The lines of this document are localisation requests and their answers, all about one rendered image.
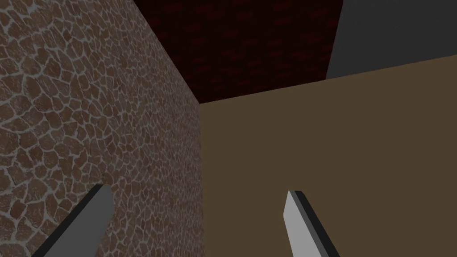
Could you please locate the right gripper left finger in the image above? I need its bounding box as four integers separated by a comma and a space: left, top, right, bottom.
31, 183, 115, 257

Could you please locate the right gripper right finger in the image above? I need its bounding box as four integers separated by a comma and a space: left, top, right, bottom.
283, 190, 341, 257

